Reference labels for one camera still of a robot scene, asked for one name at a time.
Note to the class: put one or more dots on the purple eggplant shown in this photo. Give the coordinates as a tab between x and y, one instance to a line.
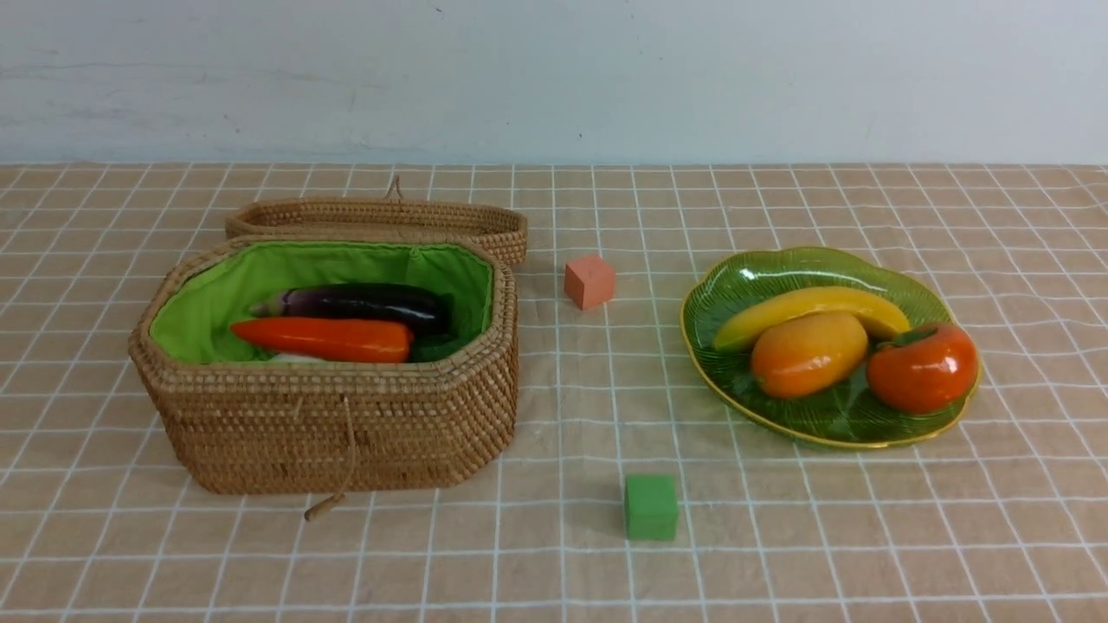
418	309

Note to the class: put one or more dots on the orange carrot with leaves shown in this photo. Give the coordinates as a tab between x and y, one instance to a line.
339	340

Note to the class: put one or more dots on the orange yellow mango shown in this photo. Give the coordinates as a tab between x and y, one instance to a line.
808	354

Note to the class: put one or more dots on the white radish with leaves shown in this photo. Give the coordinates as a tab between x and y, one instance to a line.
289	357

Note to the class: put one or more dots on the orange persimmon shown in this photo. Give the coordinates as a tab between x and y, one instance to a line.
924	370

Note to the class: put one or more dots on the orange cube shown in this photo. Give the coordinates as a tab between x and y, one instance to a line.
589	281

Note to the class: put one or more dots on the woven rattan basket lid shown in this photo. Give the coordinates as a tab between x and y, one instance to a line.
503	233

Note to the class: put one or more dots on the green cube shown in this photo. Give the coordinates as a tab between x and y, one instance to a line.
650	507

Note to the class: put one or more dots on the green glass leaf plate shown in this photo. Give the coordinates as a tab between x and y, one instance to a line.
845	416

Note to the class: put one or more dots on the yellow banana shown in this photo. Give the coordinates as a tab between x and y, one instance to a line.
879	317

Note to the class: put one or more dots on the woven rattan basket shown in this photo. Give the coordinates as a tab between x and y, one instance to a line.
242	423

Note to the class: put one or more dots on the checked beige tablecloth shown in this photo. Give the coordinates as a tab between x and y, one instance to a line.
1002	519

